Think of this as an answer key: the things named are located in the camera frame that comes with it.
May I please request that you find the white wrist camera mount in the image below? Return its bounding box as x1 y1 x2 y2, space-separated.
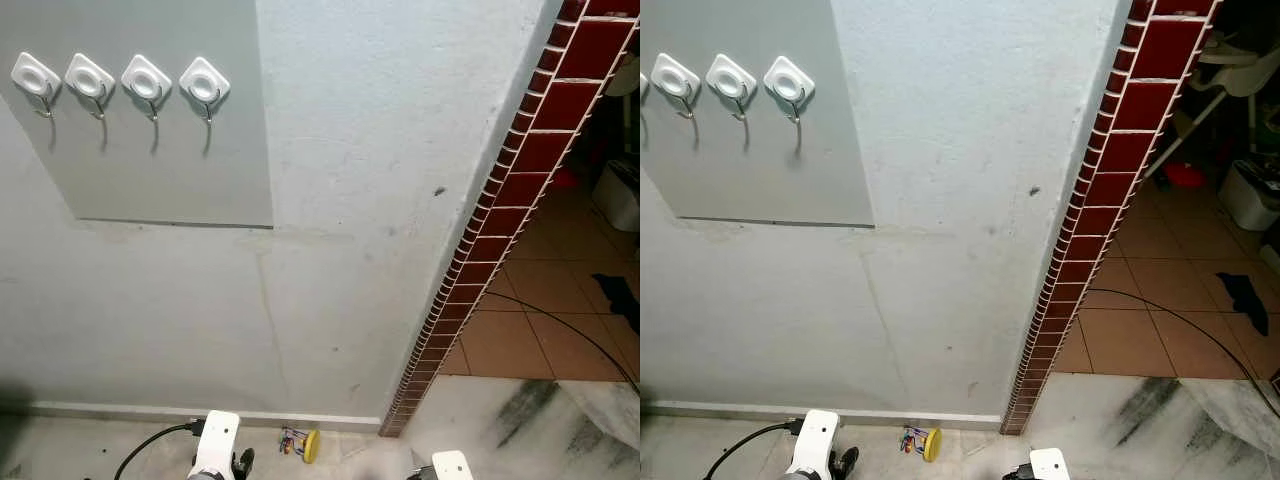
789 408 842 479
190 410 242 479
1027 447 1072 480
431 450 475 480

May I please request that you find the black cloth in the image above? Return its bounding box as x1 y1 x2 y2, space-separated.
1216 271 1272 337
591 272 641 336

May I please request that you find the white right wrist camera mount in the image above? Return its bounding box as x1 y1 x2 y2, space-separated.
1027 447 1072 480
431 450 475 480

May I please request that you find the white plastic container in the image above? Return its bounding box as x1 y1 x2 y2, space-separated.
591 159 641 234
1219 158 1280 234

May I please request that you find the yellow disc keychain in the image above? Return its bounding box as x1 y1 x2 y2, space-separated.
279 427 322 466
899 425 944 464

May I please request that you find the grey wall board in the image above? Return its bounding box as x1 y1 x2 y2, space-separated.
640 0 876 228
0 0 274 230

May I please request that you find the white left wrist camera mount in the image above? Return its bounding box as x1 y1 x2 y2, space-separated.
190 410 242 479
789 408 842 479

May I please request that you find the thin black floor cable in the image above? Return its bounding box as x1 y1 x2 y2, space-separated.
480 291 641 387
1085 288 1280 421

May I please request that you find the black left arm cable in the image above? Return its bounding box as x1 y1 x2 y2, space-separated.
702 421 802 480
113 421 206 480

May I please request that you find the white plastic chair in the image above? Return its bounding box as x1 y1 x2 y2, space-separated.
1145 28 1280 182

